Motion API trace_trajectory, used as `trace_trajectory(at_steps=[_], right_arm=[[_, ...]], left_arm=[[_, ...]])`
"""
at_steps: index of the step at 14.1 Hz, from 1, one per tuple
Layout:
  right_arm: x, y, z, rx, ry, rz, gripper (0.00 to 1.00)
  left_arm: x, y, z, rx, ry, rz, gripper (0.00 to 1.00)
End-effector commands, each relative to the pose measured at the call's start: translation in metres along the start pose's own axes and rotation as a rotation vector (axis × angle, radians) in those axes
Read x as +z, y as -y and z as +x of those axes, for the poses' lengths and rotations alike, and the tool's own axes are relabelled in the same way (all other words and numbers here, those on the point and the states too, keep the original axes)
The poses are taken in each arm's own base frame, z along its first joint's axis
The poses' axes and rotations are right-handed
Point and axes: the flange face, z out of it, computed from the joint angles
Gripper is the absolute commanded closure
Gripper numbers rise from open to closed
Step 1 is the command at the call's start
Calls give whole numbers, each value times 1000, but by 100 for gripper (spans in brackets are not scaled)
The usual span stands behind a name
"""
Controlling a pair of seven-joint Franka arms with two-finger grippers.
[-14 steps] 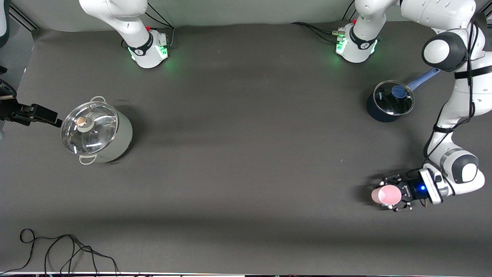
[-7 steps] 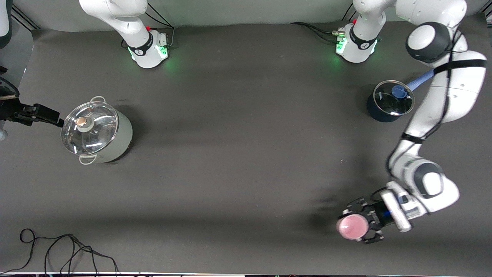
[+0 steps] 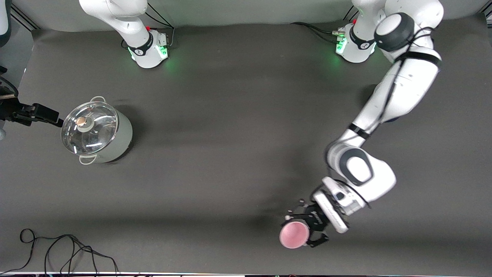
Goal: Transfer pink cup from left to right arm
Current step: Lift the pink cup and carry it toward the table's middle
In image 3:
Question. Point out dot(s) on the white stock pot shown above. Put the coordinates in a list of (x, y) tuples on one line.
[(125, 134)]

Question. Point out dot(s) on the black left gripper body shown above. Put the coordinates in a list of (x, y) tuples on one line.
[(316, 222)]

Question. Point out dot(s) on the dark grey table mat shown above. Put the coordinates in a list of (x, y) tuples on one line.
[(230, 154)]

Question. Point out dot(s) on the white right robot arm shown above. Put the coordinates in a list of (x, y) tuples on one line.
[(123, 19)]

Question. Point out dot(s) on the glass lid with metal knob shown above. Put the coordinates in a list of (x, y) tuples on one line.
[(96, 130)]

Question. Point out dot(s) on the pink plastic cup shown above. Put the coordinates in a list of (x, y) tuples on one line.
[(294, 235)]

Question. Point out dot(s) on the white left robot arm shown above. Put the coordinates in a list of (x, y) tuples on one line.
[(407, 84)]

